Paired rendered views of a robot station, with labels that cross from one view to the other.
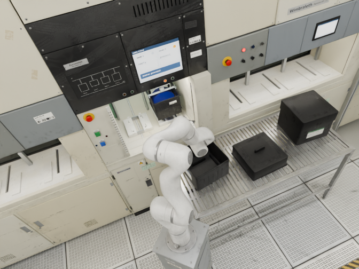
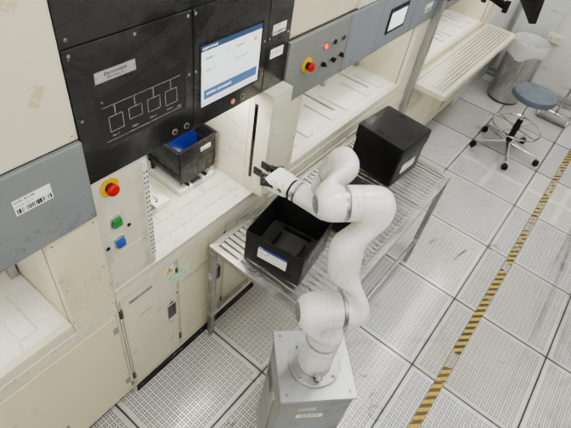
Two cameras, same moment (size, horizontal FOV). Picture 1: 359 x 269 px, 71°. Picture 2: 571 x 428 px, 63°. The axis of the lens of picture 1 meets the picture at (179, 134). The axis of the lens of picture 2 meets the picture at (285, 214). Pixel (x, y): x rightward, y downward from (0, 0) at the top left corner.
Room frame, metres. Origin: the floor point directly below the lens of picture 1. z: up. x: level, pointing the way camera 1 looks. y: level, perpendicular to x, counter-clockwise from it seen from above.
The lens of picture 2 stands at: (0.20, 0.86, 2.36)
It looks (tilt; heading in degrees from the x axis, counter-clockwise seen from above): 45 degrees down; 314
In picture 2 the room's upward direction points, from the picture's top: 11 degrees clockwise
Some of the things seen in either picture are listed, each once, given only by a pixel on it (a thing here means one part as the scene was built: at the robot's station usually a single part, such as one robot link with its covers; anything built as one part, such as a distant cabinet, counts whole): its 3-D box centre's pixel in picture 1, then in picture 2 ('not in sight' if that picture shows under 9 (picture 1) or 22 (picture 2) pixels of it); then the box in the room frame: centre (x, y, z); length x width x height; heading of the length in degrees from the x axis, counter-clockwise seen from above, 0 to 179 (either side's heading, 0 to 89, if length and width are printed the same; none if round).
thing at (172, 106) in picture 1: (163, 98); (181, 143); (1.66, 0.07, 1.06); 0.24 x 0.20 x 0.32; 104
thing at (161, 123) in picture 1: (166, 113); (182, 171); (1.66, 0.07, 0.89); 0.22 x 0.21 x 0.04; 14
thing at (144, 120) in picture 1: (137, 124); (134, 200); (1.60, 0.33, 0.89); 0.22 x 0.21 x 0.04; 14
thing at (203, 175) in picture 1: (202, 162); (288, 238); (1.11, -0.13, 0.85); 0.28 x 0.28 x 0.17; 22
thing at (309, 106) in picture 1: (304, 117); (388, 145); (1.32, -0.98, 0.89); 0.29 x 0.29 x 0.25; 9
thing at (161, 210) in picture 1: (168, 214); (320, 320); (0.65, 0.14, 1.07); 0.19 x 0.12 x 0.24; 61
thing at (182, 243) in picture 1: (179, 231); (318, 351); (0.63, 0.11, 0.85); 0.19 x 0.19 x 0.18
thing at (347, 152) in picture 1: (252, 178); (330, 254); (1.17, -0.56, 0.38); 1.30 x 0.60 x 0.76; 104
